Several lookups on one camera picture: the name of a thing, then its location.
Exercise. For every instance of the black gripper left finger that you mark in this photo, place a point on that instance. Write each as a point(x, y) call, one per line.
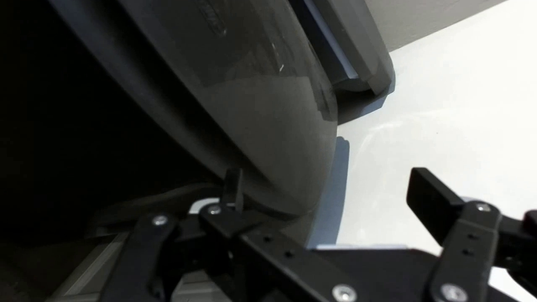
point(269, 246)

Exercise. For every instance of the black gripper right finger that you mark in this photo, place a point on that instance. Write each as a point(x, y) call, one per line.
point(471, 241)

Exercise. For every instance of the black trash can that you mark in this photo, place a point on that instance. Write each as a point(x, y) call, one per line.
point(269, 112)

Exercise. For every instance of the grey rectangular step bin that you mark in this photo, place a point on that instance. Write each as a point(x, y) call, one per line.
point(358, 57)

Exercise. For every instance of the black round bin body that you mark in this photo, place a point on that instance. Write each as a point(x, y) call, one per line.
point(56, 140)

